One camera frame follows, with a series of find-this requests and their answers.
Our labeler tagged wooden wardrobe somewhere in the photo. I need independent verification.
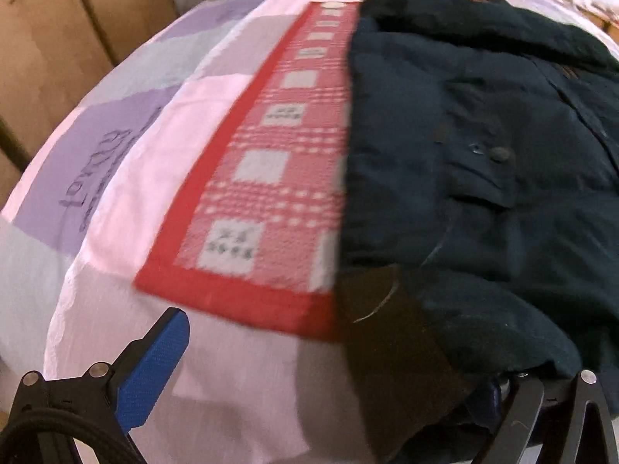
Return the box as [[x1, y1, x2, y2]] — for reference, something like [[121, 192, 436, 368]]
[[0, 0, 180, 208]]

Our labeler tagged red checked blanket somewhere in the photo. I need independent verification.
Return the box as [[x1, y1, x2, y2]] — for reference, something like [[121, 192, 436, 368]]
[[134, 1, 361, 344]]

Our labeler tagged black braided cable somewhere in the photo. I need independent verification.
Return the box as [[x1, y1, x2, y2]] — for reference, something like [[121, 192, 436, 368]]
[[0, 408, 146, 464]]

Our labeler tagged pastel patchwork bed quilt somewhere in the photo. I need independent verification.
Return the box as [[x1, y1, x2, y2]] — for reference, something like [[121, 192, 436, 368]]
[[0, 0, 619, 464]]

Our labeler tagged navy padded jacket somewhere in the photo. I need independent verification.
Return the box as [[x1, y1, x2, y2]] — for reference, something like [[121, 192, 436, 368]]
[[336, 0, 619, 464]]

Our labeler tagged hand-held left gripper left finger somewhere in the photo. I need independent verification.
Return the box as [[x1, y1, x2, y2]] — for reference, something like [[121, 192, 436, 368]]
[[0, 307, 190, 464]]

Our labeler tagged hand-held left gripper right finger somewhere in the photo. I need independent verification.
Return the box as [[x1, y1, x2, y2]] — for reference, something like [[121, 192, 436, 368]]
[[476, 370, 617, 464]]

